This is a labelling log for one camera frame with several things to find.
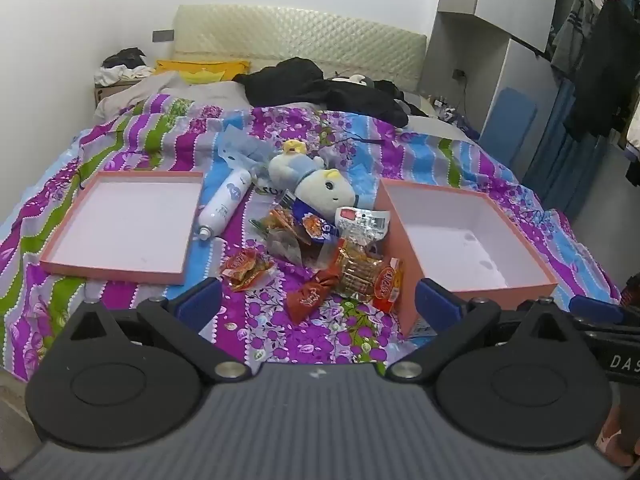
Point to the blue white packet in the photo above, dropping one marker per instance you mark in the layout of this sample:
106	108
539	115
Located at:
302	208

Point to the grey blanket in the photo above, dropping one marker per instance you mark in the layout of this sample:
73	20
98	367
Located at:
165	87

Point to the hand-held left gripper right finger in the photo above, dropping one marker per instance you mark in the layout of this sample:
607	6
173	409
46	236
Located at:
440	305

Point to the grey clear packet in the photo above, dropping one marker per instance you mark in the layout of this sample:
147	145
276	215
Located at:
287	249

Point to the pink box lid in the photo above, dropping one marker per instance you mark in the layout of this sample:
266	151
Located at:
125	220

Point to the black cloth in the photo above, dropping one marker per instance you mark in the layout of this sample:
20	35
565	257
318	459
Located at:
122	57

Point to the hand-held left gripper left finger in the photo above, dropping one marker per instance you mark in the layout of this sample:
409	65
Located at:
200	302

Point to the blue white plush toy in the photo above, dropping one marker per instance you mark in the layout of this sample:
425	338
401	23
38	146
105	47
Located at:
320	187

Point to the clear packet of gold sticks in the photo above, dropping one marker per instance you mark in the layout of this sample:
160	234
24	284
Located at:
357	270

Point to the white cloth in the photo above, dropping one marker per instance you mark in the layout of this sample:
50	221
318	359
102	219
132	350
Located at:
120	75

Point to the wooden nightstand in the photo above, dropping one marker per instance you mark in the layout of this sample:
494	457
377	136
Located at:
107	92

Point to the white spray bottle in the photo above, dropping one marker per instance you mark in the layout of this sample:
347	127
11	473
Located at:
222	200

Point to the black clothes pile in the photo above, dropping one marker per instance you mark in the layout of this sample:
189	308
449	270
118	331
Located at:
300	82

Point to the clear bluish plastic bag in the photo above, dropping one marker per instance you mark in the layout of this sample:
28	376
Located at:
235	150

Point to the cream quilted headboard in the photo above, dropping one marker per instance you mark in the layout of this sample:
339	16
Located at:
300	35

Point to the hanging clothes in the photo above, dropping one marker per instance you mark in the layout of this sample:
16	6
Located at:
560	160

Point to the clear packet green orange contents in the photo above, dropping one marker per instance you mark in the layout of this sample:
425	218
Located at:
280	220

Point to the red foil packet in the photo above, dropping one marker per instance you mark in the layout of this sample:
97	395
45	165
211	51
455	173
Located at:
387	285

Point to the purple floral printed bedspread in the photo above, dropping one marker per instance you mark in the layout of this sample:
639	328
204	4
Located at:
150	130

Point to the grey wall switch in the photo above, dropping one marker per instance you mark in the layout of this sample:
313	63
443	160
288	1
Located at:
163	36

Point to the black hanging garment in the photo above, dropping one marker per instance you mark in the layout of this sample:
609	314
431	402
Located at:
610	60

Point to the pink cardboard box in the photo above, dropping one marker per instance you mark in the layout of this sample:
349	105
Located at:
465	240

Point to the red-brown packet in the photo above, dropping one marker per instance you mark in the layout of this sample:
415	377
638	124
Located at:
307	300

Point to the grey striped hanging shirt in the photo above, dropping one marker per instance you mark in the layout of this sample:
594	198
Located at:
575	35

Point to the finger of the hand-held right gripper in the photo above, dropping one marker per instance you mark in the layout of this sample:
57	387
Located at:
595	306

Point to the yellow pillow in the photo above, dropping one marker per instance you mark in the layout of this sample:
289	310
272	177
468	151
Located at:
200	70

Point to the clear packet with red label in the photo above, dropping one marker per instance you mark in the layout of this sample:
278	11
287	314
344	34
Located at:
362	222

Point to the wall power outlet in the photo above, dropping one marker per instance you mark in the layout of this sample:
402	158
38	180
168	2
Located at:
459	74

